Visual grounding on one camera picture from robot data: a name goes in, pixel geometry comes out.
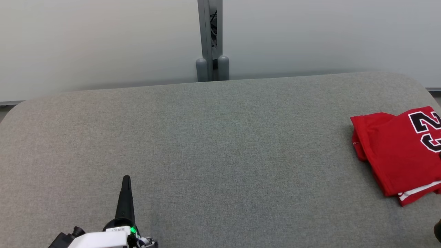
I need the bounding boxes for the red basketball jersey number 23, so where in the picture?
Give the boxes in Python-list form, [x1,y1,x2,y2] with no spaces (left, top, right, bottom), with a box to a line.
[350,106,441,198]

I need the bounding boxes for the grey partition post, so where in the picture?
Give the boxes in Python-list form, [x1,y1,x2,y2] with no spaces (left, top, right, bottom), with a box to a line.
[195,0,230,83]

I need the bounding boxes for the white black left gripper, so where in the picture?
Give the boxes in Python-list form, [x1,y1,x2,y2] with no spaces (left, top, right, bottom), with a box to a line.
[68,175,159,248]

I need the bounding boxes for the red shorts with white waistband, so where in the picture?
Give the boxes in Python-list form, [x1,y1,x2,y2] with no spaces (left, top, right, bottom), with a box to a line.
[396,181,441,207]

